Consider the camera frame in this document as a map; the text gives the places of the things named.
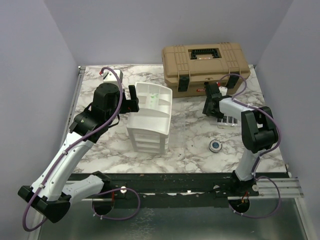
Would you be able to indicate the eyeshadow palette package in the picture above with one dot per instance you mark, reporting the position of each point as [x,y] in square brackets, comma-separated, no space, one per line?
[227,121]

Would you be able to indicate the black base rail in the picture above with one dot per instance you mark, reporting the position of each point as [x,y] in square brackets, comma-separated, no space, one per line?
[174,190]

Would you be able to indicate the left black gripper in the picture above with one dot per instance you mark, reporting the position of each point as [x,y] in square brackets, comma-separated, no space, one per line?
[130,105]

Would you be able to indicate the white plastic drawer organizer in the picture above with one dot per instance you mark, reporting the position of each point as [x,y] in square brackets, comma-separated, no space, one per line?
[151,130]

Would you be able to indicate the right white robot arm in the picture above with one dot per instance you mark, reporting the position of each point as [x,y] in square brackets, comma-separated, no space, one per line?
[259,132]

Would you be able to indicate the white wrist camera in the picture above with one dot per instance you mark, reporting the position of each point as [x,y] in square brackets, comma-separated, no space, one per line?
[223,90]
[109,77]

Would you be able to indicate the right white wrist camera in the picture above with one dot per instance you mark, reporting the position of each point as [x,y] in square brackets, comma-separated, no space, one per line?
[223,90]

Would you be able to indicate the tan plastic toolbox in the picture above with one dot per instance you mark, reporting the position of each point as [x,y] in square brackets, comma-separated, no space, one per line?
[187,68]

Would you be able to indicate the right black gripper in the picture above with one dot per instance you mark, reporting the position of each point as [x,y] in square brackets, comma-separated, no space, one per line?
[208,111]

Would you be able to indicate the round compact with lid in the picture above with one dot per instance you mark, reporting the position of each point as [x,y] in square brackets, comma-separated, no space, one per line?
[215,146]

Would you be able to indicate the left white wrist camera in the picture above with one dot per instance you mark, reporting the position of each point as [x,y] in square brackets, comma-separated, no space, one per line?
[109,77]

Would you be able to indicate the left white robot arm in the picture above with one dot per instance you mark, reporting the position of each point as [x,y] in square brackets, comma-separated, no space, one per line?
[49,195]

